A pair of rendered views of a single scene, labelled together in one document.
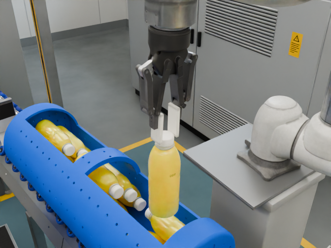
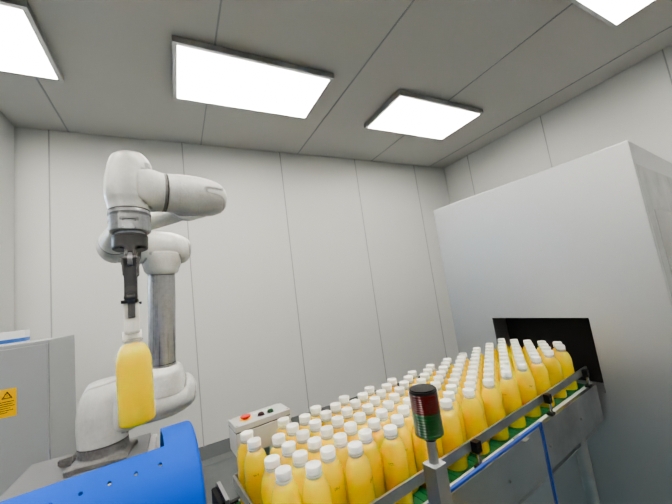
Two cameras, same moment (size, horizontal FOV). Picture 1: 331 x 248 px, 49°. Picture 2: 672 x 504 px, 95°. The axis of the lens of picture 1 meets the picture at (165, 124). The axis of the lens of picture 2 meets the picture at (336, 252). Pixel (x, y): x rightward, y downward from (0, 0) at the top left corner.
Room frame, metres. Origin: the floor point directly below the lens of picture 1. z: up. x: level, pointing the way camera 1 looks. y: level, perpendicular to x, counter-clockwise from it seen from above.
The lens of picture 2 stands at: (0.04, 0.65, 1.50)
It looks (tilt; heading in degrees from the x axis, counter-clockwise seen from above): 7 degrees up; 278
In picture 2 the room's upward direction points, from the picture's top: 8 degrees counter-clockwise
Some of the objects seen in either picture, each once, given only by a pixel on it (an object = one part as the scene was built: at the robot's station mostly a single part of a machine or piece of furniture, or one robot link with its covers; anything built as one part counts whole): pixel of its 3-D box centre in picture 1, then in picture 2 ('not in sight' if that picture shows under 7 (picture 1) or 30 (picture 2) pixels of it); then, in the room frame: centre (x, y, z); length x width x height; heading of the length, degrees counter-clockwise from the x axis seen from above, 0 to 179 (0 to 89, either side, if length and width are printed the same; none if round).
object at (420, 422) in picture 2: not in sight; (427, 421); (-0.01, -0.11, 1.18); 0.06 x 0.06 x 0.05
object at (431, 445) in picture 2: not in sight; (428, 424); (-0.01, -0.11, 1.18); 0.06 x 0.06 x 0.16
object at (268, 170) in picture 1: (265, 152); (97, 451); (1.15, -0.39, 1.05); 0.22 x 0.18 x 0.06; 30
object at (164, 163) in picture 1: (164, 176); (135, 379); (0.62, 0.00, 1.37); 0.07 x 0.07 x 0.19
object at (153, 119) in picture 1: (150, 118); (131, 305); (0.60, 0.03, 1.53); 0.03 x 0.01 x 0.05; 130
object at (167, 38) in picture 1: (168, 49); (130, 253); (0.63, -0.01, 1.66); 0.08 x 0.07 x 0.09; 130
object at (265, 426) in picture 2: not in sight; (260, 428); (0.55, -0.47, 1.05); 0.20 x 0.10 x 0.10; 42
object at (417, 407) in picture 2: not in sight; (424, 401); (-0.01, -0.11, 1.23); 0.06 x 0.06 x 0.04
